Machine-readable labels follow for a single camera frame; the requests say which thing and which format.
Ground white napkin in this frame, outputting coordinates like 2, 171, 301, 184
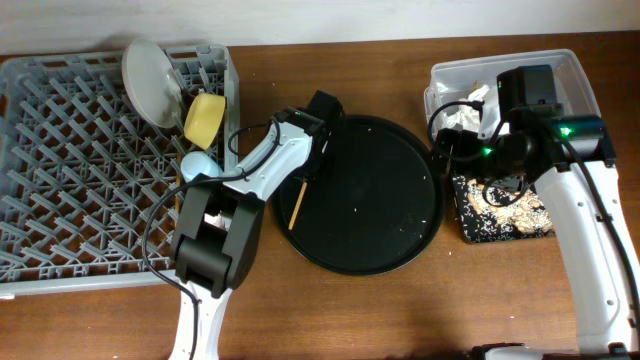
441, 84, 491, 132

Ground wooden chopstick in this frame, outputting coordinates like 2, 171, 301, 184
174, 152, 182, 214
287, 180, 308, 231

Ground rice and food scraps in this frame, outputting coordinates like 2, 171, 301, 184
462, 174, 554, 236

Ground yellow plastic bowl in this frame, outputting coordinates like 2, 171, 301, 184
184, 93, 226, 150

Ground blue plastic cup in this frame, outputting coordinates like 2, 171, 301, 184
180, 151, 223, 182

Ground grey round plate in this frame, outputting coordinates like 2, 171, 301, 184
122, 39, 184, 128

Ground pink plastic cup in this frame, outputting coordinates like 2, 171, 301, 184
204, 214, 229, 231

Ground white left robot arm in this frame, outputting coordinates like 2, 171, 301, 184
170, 91, 345, 359

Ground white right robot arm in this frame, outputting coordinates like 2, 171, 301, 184
427, 64, 639, 359

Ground grey plastic dishwasher rack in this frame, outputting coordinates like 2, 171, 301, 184
0, 43, 245, 300

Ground clear plastic bin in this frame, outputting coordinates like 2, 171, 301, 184
424, 49, 601, 137

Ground round black tray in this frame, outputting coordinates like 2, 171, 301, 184
271, 115, 445, 276

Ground black rectangular tray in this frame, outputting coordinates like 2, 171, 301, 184
448, 169, 556, 245

